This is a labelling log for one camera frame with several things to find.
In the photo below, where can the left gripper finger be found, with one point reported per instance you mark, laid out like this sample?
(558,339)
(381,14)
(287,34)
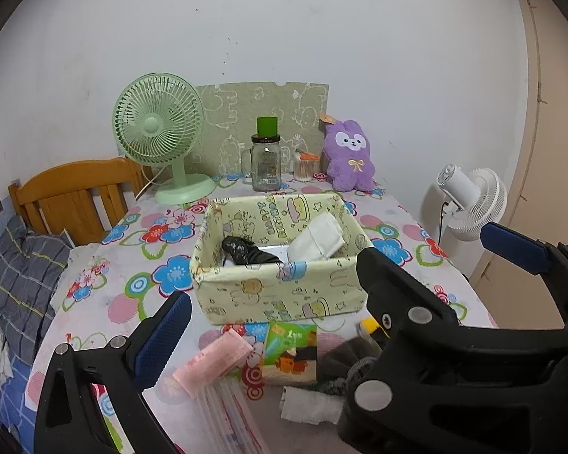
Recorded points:
(68,418)

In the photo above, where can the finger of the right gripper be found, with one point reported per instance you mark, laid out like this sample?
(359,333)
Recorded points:
(396,299)
(536,257)

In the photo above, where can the yellow cartoon tissue pack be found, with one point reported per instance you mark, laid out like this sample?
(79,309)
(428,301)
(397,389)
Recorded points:
(370,328)

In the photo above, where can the grey sock bundle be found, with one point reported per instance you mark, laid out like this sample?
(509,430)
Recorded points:
(345,365)

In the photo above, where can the green tissue pack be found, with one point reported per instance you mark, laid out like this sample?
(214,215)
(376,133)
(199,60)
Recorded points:
(290,355)

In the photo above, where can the white tissue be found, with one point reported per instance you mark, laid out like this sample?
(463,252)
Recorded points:
(309,407)

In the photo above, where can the clear plastic bag pack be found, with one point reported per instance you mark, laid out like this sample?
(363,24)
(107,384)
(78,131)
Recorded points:
(227,420)

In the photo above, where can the pink paper packet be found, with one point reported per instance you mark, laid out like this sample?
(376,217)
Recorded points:
(211,362)

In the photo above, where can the black plastic bag bundle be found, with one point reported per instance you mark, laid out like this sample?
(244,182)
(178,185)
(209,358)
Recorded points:
(245,253)

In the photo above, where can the blue bed sheet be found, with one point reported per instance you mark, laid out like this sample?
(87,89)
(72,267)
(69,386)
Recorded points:
(15,416)

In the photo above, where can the beige door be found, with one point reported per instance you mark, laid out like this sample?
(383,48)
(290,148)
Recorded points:
(538,195)

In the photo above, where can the yellow cartoon fabric box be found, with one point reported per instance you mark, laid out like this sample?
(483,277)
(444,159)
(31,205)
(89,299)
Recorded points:
(269,292)

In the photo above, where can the white standing fan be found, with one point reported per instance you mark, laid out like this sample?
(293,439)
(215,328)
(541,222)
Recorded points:
(460,203)

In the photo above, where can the grey plaid pillow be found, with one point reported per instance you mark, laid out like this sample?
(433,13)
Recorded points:
(31,265)

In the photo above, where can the purple plush bunny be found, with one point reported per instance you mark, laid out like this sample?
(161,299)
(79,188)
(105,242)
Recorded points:
(347,151)

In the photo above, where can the toothpick jar orange lid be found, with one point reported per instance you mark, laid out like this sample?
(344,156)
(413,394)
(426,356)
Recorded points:
(305,165)

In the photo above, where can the glass mason jar mug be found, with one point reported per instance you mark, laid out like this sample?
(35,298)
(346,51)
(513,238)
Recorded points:
(261,163)

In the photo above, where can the green cup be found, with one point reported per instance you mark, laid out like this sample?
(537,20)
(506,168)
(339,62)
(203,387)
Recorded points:
(267,126)

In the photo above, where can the green patterned board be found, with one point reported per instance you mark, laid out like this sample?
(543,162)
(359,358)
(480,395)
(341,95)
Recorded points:
(234,113)

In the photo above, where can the green desk fan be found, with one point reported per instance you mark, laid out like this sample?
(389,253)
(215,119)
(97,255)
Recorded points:
(157,120)

